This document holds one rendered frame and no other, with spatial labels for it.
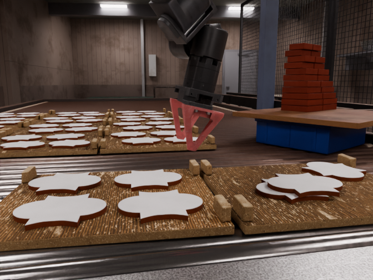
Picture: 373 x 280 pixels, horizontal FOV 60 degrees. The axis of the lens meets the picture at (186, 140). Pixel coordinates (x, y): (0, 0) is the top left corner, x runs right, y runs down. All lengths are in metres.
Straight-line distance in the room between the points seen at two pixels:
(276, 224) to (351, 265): 0.12
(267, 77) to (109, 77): 8.14
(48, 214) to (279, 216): 0.38
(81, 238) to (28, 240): 0.07
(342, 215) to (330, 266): 0.14
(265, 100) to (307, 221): 1.98
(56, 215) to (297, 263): 0.37
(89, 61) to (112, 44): 0.87
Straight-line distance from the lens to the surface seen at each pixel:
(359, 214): 0.64
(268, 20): 2.54
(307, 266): 0.49
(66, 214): 0.57
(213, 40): 0.55
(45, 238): 0.53
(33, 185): 0.75
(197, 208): 0.57
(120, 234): 0.51
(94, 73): 10.37
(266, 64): 2.51
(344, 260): 0.52
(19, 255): 0.54
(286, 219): 0.57
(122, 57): 10.26
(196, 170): 0.78
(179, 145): 1.16
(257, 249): 0.51
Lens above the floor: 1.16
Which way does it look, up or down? 10 degrees down
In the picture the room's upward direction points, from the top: straight up
